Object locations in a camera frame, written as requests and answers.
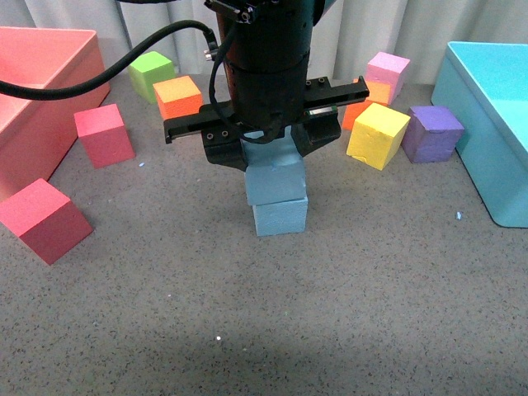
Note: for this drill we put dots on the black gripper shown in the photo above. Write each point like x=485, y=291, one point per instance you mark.
x=261, y=105

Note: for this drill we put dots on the light blue foam block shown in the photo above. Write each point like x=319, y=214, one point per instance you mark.
x=281, y=217
x=275, y=171

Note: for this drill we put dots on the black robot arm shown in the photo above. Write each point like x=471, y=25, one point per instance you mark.
x=264, y=50

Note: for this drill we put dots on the yellow foam block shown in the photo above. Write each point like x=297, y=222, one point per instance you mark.
x=376, y=135

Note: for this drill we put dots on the chipped orange foam block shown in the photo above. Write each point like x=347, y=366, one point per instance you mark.
x=379, y=92

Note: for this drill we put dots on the pink foam block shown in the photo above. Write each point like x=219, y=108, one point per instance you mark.
x=389, y=69

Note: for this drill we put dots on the green foam block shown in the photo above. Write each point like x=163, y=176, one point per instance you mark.
x=148, y=69

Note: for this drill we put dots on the cracked purple foam block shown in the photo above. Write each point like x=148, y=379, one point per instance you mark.
x=431, y=135

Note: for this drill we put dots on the dark red foam block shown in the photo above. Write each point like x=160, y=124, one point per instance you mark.
x=103, y=135

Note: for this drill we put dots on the light blue plastic bin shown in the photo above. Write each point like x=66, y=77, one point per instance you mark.
x=485, y=86

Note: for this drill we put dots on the pink plastic bin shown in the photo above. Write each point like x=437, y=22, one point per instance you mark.
x=38, y=128

